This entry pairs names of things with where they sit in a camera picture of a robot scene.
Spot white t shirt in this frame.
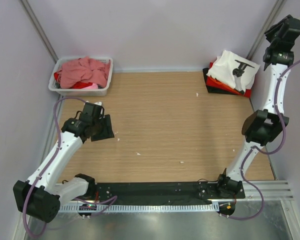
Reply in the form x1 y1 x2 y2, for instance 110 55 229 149
207 50 260 95

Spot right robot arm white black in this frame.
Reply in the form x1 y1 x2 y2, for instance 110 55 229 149
214 15 300 198

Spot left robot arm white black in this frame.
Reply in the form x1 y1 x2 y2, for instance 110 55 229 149
13 102 114 223

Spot pink crumpled shirt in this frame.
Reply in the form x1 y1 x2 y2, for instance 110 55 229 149
53 56 111 89

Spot red folded t shirt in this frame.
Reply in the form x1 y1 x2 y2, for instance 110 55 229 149
206 61 253 98

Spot orange folded t shirt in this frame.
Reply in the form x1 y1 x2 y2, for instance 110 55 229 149
205 76 241 96

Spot black folded t shirt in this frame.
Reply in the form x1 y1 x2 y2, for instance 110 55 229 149
202 68 238 95

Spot right aluminium corner post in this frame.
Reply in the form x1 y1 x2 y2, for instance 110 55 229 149
246 0 287 65

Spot aluminium corner post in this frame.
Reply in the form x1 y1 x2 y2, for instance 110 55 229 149
19 0 59 63
246 0 287 65

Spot white slotted cable duct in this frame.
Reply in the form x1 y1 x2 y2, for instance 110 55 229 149
59 202 219 214

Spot left aluminium corner post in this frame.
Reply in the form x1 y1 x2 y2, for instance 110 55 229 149
19 0 59 63

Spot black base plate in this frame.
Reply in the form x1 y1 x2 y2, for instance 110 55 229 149
96 181 246 206

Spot aluminium frame rail front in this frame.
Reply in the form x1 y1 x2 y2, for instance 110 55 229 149
242 180 295 201

